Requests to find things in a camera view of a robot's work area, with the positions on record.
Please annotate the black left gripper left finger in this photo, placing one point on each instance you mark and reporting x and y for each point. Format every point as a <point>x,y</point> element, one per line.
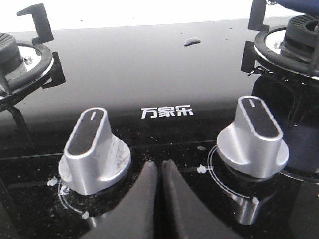
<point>133,216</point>

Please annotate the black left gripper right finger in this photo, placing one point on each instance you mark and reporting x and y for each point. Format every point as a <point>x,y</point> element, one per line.
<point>188,217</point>

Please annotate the dark blue cooking pot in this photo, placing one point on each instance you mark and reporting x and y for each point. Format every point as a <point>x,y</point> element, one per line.
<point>310,7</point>

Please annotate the silver left stove knob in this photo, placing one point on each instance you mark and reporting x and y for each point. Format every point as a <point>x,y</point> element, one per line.
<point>94,158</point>

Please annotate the silver stove knob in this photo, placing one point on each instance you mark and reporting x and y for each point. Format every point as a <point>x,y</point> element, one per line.
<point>94,158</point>
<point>253,143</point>

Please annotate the black glass gas stove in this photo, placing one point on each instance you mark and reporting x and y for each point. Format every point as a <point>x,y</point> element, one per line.
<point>169,91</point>

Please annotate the silver right stove knob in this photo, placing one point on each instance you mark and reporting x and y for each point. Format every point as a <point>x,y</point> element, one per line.
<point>253,143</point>

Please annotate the left black burner with grate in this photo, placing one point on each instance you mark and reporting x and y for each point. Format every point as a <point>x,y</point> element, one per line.
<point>23,63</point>

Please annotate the black burner with grate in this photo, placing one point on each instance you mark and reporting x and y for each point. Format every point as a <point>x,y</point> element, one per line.
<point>23,63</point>
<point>293,48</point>

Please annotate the right black burner with grate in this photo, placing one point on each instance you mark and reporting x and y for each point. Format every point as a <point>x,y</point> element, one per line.
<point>293,48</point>

